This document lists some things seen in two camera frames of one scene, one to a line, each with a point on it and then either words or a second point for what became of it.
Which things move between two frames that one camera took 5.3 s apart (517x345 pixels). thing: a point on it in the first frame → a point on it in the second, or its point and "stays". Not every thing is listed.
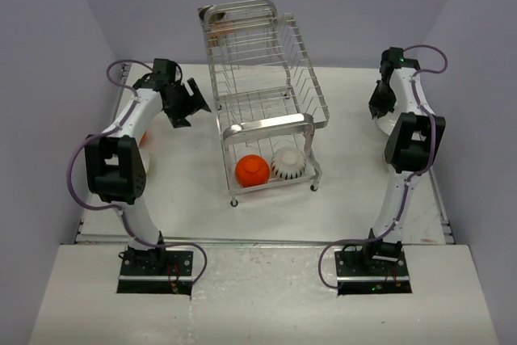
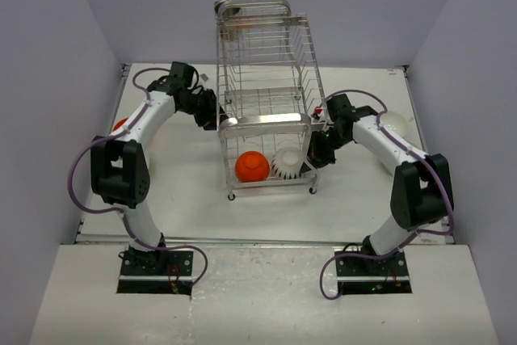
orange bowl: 252,170 stays
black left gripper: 178,117 → 213,114
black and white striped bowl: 288,163 stays
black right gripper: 376,105 → 317,157
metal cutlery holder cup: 215,23 → 229,16
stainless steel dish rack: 268,98 stays
